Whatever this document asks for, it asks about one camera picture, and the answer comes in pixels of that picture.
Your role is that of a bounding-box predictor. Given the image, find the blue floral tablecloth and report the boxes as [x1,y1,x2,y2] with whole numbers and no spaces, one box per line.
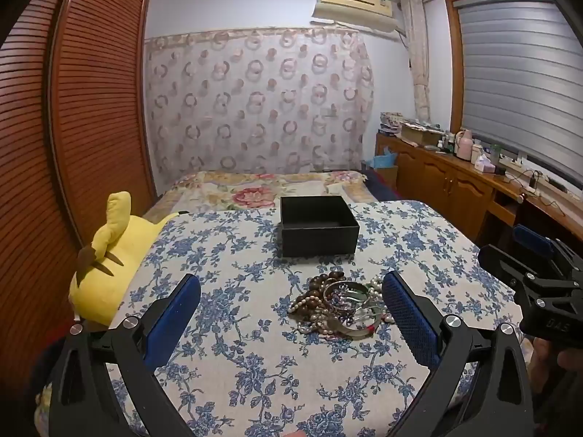
[36,199,524,437]

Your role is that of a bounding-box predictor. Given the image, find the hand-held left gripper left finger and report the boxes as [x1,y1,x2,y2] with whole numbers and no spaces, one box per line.
[50,274,202,437]

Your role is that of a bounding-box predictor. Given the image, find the black jewelry box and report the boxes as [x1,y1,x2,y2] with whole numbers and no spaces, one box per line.
[279,196,360,258]

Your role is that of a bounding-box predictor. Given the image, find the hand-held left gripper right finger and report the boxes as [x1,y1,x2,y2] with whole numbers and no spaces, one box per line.
[382,272,535,437]

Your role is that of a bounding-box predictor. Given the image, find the beige lace curtain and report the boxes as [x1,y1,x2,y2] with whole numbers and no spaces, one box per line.
[401,0,431,125]

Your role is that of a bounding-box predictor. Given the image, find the stack of patterned cloth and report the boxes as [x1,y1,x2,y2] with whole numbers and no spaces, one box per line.
[379,111,404,135]

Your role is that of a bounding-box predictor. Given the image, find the person's right hand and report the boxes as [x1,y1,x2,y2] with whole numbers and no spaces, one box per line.
[531,336,583,390]

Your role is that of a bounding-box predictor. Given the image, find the brown cardboard box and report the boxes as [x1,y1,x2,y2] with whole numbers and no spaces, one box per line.
[376,166,400,190]

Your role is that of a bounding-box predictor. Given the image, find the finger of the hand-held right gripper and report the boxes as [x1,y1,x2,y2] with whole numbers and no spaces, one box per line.
[512,224,583,278]
[478,244,575,311]

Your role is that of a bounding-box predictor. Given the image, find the beige storage box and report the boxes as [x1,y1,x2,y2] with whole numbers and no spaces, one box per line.
[401,123,445,147]

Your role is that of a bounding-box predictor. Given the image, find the grey window blind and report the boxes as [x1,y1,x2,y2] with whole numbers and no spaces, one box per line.
[455,0,583,192]

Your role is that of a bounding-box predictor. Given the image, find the pile of bracelets and beads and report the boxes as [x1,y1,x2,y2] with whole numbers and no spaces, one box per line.
[288,280,396,334]

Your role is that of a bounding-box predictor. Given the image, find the wooden louvered wardrobe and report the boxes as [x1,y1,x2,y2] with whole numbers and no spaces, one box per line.
[0,0,158,401]

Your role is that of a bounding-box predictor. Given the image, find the blue tissue pack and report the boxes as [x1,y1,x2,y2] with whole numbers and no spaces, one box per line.
[372,146,400,170]

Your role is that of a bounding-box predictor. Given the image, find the wall air conditioner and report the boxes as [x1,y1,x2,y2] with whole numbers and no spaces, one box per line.
[311,0,396,32]

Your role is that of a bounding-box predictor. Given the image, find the yellow plush toy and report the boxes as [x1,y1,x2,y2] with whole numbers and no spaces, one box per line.
[68,191,182,329]

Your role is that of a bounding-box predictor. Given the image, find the silver metal bangle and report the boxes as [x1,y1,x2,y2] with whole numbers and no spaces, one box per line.
[322,281,371,316]

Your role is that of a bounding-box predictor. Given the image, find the circle patterned curtain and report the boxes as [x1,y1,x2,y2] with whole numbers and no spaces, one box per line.
[145,27,375,183]

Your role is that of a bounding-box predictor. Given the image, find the black charger cable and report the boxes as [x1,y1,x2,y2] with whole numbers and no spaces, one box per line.
[505,170,544,197]

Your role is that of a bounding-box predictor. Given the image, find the floral bed blanket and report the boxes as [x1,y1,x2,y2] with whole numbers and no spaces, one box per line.
[143,169,379,219]

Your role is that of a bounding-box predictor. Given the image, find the pink thermos jug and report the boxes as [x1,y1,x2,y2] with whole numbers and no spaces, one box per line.
[457,130,474,161]

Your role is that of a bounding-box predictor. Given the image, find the wooden sideboard cabinet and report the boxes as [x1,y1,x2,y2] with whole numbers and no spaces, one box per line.
[376,133,583,256]

